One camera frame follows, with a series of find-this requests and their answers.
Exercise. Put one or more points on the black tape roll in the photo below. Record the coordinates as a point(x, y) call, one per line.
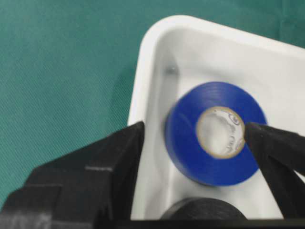
point(201, 209)

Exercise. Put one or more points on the blue tape roll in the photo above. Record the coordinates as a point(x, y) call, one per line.
point(204, 134)

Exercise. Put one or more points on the white plastic tray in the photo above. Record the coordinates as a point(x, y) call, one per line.
point(177, 54)

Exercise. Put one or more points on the green table cloth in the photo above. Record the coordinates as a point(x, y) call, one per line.
point(67, 67)

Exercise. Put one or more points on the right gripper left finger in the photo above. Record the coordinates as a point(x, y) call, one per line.
point(85, 189)

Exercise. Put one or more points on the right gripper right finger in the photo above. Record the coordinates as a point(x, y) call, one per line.
point(280, 156)

